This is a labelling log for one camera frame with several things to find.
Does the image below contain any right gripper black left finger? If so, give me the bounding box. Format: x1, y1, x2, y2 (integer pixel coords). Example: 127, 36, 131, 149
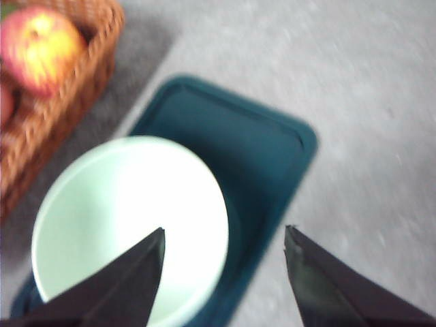
0, 228, 166, 327

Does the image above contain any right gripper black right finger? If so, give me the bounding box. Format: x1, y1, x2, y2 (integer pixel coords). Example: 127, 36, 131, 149
284, 225, 436, 327

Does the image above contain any light green ceramic bowl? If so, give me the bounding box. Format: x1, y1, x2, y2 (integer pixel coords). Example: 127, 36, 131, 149
32, 136, 228, 327

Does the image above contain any brown wicker basket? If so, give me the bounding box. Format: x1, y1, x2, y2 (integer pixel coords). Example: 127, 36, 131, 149
0, 0, 125, 219

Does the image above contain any dark teal rectangular tray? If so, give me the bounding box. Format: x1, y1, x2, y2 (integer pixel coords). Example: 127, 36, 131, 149
10, 75, 318, 327

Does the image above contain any red yellow apple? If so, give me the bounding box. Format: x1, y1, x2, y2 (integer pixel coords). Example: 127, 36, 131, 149
1, 7, 88, 98

